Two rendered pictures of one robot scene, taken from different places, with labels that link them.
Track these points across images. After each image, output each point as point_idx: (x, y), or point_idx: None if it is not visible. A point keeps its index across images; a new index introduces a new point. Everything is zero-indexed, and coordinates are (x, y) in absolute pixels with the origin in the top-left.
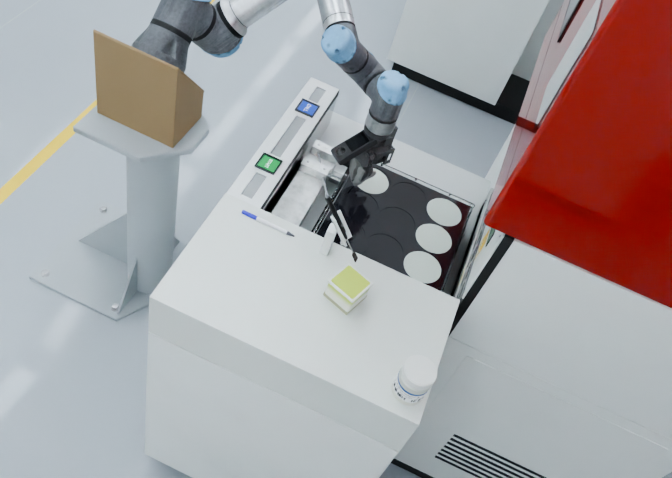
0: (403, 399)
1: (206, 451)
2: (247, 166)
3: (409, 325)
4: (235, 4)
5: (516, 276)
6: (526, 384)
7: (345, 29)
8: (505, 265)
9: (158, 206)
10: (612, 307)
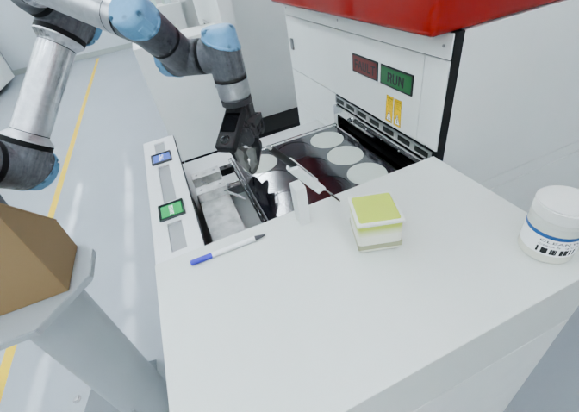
0: (571, 253)
1: None
2: (153, 227)
3: (445, 201)
4: (15, 122)
5: (476, 77)
6: (502, 184)
7: None
8: (463, 72)
9: (109, 353)
10: (557, 34)
